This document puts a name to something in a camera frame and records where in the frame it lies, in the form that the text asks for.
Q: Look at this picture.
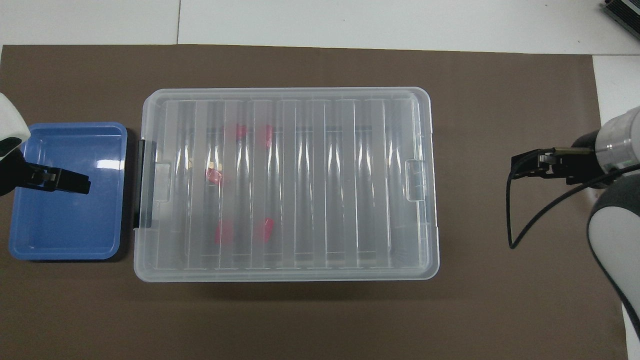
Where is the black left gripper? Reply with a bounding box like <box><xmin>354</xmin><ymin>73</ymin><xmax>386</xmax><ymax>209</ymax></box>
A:
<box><xmin>0</xmin><ymin>149</ymin><xmax>92</xmax><ymax>197</ymax></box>

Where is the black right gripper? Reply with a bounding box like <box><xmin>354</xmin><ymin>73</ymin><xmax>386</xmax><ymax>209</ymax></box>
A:
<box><xmin>510</xmin><ymin>131</ymin><xmax>609</xmax><ymax>190</ymax></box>

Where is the clear ribbed plastic lid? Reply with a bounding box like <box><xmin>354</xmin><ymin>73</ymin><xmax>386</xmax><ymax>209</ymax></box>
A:
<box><xmin>133</xmin><ymin>87</ymin><xmax>441</xmax><ymax>284</ymax></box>

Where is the blue plastic tray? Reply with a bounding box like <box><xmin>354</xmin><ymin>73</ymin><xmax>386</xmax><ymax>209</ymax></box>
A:
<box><xmin>8</xmin><ymin>121</ymin><xmax>129</xmax><ymax>262</ymax></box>

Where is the clear plastic storage box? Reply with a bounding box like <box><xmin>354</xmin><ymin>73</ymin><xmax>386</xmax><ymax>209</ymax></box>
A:
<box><xmin>133</xmin><ymin>87</ymin><xmax>441</xmax><ymax>283</ymax></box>

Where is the black finned device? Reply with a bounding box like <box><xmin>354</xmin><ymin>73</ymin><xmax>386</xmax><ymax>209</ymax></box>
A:
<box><xmin>601</xmin><ymin>0</ymin><xmax>640</xmax><ymax>41</ymax></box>

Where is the brown table mat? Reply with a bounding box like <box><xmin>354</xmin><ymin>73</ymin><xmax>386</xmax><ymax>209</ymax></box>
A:
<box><xmin>0</xmin><ymin>44</ymin><xmax>630</xmax><ymax>360</ymax></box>

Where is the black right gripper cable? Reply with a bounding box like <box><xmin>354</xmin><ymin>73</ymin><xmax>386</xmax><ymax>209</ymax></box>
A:
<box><xmin>506</xmin><ymin>146</ymin><xmax>640</xmax><ymax>250</ymax></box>

